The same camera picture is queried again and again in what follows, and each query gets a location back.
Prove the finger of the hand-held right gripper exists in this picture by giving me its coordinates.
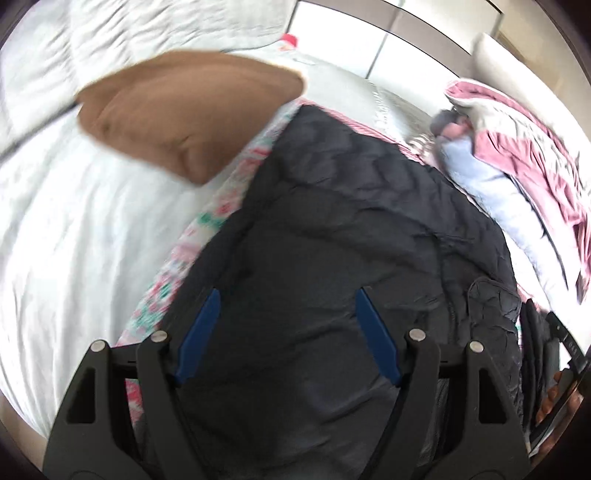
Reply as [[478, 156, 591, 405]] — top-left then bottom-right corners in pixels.
[[521, 299, 549, 428]]

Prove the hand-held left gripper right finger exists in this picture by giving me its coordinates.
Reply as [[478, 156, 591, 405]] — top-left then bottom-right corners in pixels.
[[355, 285, 532, 480]]

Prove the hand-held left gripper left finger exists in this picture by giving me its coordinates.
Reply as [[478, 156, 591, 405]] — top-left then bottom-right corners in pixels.
[[44, 287, 222, 480]]

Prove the black quilted jacket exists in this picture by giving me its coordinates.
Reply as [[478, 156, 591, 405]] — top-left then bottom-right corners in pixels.
[[134, 105, 525, 480]]

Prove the person's right hand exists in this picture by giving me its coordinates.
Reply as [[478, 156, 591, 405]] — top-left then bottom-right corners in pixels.
[[531, 368, 586, 462]]

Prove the red green patterned blanket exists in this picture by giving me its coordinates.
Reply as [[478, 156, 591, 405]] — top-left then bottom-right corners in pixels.
[[113, 98, 430, 435]]

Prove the grey bed sheet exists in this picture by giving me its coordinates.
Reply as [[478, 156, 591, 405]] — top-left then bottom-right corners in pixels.
[[0, 55, 444, 437]]

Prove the light blue blanket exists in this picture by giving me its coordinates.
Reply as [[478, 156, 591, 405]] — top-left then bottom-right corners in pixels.
[[438, 136, 580, 320]]

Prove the pink grey quilt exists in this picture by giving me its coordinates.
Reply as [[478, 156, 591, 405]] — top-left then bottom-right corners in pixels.
[[444, 79, 591, 306]]

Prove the white fringed towel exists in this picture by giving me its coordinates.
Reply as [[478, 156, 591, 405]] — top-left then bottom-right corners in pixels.
[[369, 82, 441, 155]]

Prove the brown folded garment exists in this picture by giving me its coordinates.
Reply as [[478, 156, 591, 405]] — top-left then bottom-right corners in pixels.
[[76, 51, 308, 185]]

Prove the grey pink folded cloth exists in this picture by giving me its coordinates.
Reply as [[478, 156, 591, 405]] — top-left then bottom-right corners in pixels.
[[429, 110, 469, 140]]

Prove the white pillow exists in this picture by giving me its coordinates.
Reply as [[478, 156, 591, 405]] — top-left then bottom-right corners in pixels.
[[470, 32, 591, 158]]

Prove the white sliding wardrobe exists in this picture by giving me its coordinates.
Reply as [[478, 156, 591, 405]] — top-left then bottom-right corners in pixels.
[[295, 0, 502, 80]]

